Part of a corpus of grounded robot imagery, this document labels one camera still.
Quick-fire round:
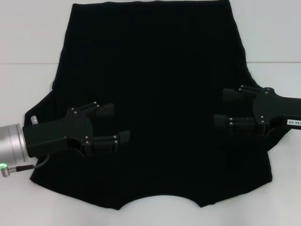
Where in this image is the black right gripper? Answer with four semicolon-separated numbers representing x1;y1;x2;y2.
213;85;301;137

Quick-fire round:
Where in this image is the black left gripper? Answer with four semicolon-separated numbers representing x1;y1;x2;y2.
23;101;131;157

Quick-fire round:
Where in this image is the black shirt with FREE print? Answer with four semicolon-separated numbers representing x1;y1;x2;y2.
23;0;290;209

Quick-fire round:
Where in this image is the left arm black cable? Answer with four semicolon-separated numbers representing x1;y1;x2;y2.
0;153;51;178

